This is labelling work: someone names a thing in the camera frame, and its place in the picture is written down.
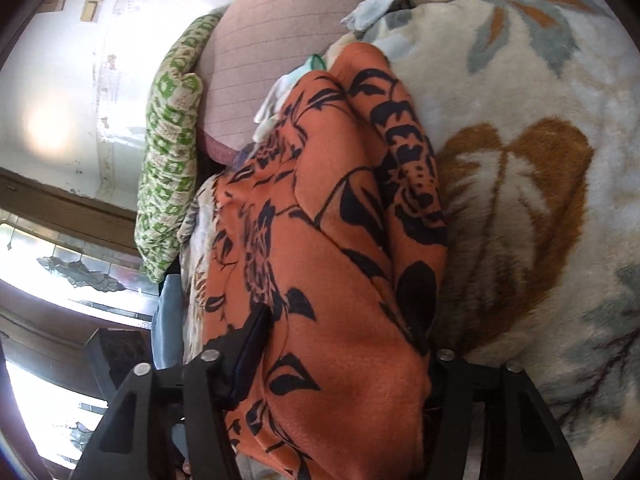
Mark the orange black floral garment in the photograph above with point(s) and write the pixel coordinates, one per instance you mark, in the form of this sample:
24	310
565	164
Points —
345	270

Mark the white cloth with green trim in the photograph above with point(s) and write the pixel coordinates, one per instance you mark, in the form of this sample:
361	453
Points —
280	100

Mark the wooden frame glass window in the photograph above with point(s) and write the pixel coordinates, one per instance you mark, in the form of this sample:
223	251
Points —
65	280

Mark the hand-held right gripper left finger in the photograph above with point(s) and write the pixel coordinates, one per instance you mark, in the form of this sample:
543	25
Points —
245	355

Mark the pale blue white cloth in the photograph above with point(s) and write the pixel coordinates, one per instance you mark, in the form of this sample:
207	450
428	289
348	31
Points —
390	0

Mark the green white patterned pillow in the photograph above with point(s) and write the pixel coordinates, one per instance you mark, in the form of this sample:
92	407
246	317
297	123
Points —
167	160

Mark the mauve checked bedsheet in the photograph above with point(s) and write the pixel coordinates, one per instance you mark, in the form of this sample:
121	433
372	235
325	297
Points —
280	35

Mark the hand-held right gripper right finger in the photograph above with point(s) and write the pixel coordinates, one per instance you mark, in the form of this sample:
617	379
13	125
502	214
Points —
447	385

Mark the cream leaf print blanket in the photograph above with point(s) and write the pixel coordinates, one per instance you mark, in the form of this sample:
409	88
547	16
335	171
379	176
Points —
525	160

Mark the blue folded cloth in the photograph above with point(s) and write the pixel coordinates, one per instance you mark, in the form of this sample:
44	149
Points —
167	320

